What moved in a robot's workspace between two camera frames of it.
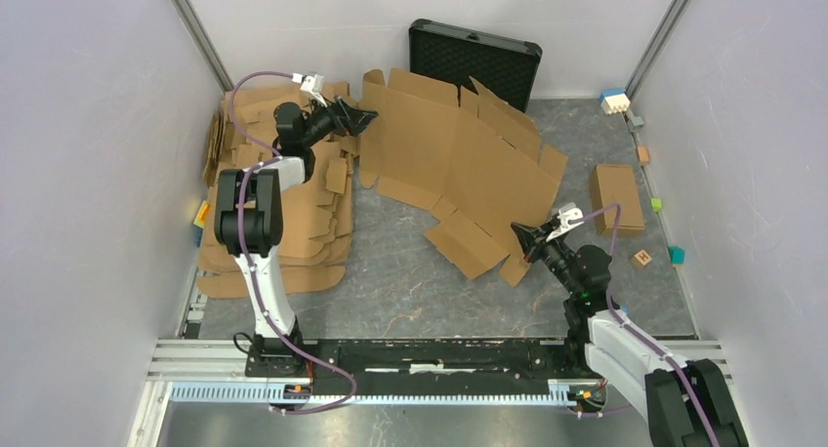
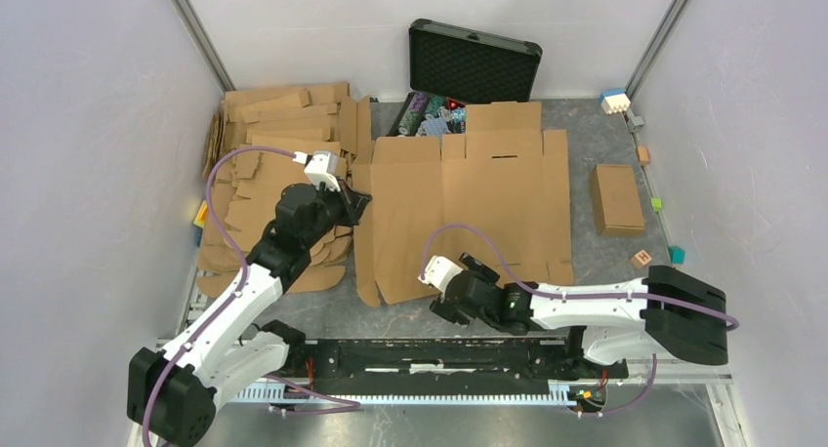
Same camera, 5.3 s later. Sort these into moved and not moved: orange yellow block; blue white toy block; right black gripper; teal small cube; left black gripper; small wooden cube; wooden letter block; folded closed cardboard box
Moved: left black gripper; right black gripper
Not moved: folded closed cardboard box; small wooden cube; wooden letter block; teal small cube; orange yellow block; blue white toy block
